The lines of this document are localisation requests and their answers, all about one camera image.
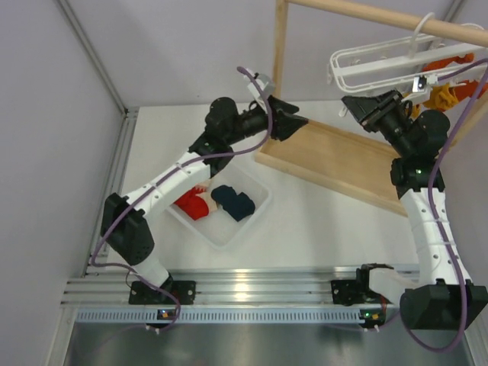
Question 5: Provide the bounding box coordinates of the wooden drying rack frame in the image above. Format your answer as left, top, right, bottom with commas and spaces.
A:
255, 1, 487, 215

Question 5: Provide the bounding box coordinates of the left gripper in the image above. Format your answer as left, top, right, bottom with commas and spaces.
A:
224, 95, 307, 146

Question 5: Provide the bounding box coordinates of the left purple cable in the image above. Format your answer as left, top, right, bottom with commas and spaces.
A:
88, 66, 274, 334

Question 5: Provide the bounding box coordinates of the orange sock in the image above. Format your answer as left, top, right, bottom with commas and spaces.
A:
453, 80, 479, 102
422, 53, 475, 72

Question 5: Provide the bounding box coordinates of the red and beige sock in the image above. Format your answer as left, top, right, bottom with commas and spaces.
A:
174, 188, 210, 220

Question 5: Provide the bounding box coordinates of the aluminium corner frame post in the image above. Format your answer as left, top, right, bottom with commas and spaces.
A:
53, 0, 127, 115

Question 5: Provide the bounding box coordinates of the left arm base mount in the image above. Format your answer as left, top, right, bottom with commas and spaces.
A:
128, 280, 197, 306

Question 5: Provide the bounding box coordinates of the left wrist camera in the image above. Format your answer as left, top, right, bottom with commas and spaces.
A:
245, 68, 275, 101

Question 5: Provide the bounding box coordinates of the navy blue sock pair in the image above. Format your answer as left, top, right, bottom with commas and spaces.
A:
210, 185, 255, 222

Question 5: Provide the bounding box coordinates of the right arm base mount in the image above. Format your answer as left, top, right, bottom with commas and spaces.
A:
330, 263, 380, 307

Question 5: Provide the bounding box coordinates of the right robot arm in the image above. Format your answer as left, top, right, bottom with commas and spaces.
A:
342, 90, 487, 330

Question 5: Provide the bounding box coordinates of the orange sock near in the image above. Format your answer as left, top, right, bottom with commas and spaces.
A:
453, 80, 479, 102

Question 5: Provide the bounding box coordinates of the grey slotted cable duct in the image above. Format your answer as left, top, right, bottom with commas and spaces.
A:
76, 307, 385, 327

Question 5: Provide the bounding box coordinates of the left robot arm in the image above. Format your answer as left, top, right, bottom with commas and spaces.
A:
100, 96, 308, 303

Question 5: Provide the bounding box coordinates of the orange sock far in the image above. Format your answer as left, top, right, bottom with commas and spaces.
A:
422, 53, 475, 72

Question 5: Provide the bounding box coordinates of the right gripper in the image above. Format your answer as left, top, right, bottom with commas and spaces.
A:
342, 89, 413, 158

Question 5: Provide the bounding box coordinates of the aluminium rail beam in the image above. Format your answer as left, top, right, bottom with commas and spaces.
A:
61, 266, 356, 307

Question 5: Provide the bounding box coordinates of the clear plastic bin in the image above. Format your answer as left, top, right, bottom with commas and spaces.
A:
167, 162, 272, 250

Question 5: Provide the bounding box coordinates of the yellow sock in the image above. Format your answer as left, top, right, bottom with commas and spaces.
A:
412, 84, 459, 115

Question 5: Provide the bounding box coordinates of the white plastic clip hanger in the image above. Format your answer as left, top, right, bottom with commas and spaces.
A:
326, 12, 487, 97

